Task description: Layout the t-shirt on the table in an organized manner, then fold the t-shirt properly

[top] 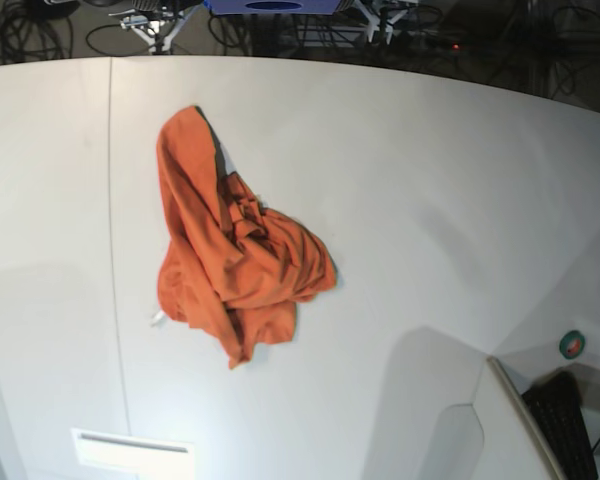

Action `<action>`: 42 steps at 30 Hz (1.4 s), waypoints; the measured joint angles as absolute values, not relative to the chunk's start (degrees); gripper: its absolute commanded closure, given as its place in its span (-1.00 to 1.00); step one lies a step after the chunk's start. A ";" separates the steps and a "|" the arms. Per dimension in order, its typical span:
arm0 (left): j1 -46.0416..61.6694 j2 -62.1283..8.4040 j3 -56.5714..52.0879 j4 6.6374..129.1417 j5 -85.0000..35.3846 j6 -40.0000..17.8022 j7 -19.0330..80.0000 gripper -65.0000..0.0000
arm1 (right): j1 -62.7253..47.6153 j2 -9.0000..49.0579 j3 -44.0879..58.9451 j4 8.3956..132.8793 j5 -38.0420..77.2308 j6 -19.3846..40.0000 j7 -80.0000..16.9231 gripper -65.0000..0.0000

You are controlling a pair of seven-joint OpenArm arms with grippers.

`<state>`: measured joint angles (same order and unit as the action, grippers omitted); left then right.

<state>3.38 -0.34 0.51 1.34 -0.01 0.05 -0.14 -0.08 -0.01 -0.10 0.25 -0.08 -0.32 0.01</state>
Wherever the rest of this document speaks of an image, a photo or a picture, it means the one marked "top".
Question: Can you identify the orange t-shirt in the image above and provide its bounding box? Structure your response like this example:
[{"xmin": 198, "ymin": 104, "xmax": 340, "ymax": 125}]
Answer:
[{"xmin": 156, "ymin": 106, "xmax": 337, "ymax": 368}]

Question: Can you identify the white garment tag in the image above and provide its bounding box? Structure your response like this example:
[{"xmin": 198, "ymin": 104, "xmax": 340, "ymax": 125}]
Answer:
[{"xmin": 150, "ymin": 311, "xmax": 166, "ymax": 328}]

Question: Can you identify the black power strip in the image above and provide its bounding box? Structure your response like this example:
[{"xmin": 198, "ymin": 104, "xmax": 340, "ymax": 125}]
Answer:
[{"xmin": 425, "ymin": 35, "xmax": 572, "ymax": 55}]

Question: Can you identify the blue box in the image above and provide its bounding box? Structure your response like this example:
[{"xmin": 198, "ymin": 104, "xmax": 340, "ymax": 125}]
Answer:
[{"xmin": 203, "ymin": 0, "xmax": 352, "ymax": 15}]

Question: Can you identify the white metal stand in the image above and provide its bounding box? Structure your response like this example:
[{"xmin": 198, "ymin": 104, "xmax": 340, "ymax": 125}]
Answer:
[{"xmin": 111, "ymin": 6, "xmax": 198, "ymax": 55}]

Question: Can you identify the green tape roll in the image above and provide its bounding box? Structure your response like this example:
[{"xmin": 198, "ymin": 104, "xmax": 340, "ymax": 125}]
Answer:
[{"xmin": 558, "ymin": 330, "xmax": 586, "ymax": 360}]

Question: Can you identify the black keyboard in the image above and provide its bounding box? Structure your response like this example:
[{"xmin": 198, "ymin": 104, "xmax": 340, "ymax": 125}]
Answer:
[{"xmin": 522, "ymin": 371, "xmax": 599, "ymax": 480}]

